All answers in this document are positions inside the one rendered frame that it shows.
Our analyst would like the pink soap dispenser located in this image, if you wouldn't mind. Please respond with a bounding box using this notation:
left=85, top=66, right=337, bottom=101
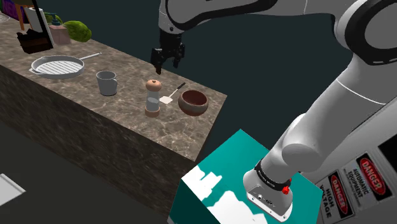
left=48, top=13, right=72, bottom=45

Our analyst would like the dark brown box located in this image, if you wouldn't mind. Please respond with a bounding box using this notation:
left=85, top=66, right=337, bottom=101
left=17, top=28, right=53, bottom=55

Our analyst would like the brown bowl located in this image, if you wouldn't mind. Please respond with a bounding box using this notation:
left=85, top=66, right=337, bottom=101
left=178, top=89, right=209, bottom=117

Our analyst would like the green lettuce head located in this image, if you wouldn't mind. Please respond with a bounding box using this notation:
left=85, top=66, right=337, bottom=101
left=62, top=20, right=93, bottom=43

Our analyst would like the wooden chair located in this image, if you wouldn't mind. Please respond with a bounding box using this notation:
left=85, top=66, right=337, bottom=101
left=12, top=0, right=36, bottom=31

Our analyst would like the grey grill pan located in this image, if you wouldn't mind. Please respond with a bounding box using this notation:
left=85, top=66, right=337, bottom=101
left=29, top=52, right=102, bottom=80

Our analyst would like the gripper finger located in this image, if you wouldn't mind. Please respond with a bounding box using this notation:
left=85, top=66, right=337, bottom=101
left=172, top=43, right=186, bottom=69
left=150, top=47, right=165, bottom=76

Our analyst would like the flat white tray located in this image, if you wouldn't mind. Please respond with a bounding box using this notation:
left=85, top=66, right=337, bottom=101
left=0, top=173, right=27, bottom=207

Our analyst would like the teal and white robot stand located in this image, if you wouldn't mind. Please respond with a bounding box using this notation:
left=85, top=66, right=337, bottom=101
left=167, top=129, right=325, bottom=224

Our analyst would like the grey cup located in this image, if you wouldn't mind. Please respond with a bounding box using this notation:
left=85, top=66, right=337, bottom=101
left=95, top=70, right=119, bottom=97

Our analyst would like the white spatula with black handle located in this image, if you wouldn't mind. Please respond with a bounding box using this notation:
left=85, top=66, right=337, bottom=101
left=158, top=81, right=187, bottom=105

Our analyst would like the wooden and glass pepper grinder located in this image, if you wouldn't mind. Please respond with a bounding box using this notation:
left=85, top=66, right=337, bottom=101
left=144, top=79, right=163, bottom=118

